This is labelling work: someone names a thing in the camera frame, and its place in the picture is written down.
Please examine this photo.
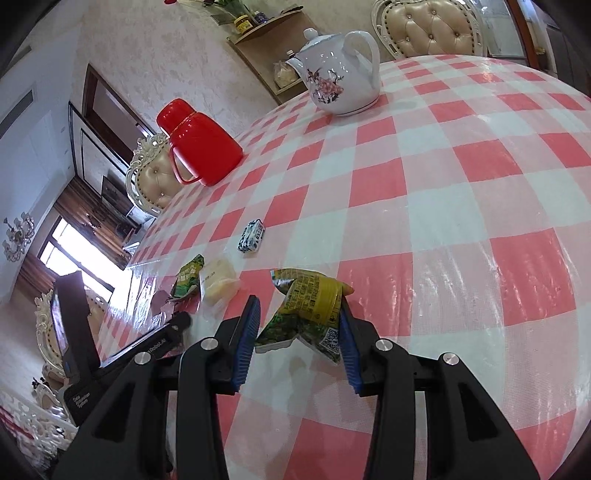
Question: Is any dark green yellow snack packet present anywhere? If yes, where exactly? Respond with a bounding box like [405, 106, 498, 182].
[256, 268, 355, 364]

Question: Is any cream tufted chair left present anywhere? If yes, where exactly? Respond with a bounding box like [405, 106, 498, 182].
[34, 287, 107, 384]

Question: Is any cream tufted chair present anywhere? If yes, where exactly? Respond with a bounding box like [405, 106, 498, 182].
[125, 133, 182, 217]
[34, 287, 107, 384]
[372, 0, 488, 60]

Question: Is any pink snack packet front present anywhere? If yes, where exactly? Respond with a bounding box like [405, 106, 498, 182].
[150, 290, 174, 316]

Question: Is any crystal chandelier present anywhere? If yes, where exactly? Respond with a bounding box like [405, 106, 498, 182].
[2, 212, 35, 263]

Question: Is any small green snack packet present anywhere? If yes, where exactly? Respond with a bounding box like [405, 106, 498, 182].
[170, 254, 205, 301]

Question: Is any clear wrapped cream pastry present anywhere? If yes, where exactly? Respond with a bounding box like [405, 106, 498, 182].
[199, 256, 240, 307]

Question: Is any cream tufted chair far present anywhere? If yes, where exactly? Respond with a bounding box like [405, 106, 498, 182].
[125, 133, 182, 217]

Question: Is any blue white patterned candy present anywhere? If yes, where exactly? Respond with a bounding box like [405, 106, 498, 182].
[238, 219, 266, 253]

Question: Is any red white checkered tablecloth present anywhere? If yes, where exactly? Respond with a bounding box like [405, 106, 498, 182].
[98, 55, 590, 479]

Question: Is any red thermos jug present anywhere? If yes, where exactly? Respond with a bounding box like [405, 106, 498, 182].
[156, 98, 243, 186]

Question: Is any wooden corner shelf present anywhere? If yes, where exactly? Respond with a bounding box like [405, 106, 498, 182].
[228, 8, 317, 105]

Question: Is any white floral teapot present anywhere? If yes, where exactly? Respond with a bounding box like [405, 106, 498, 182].
[287, 28, 381, 116]

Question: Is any cream tufted chair right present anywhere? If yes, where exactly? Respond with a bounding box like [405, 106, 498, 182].
[372, 0, 488, 60]

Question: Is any wall television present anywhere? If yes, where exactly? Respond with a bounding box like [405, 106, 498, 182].
[101, 177, 133, 216]

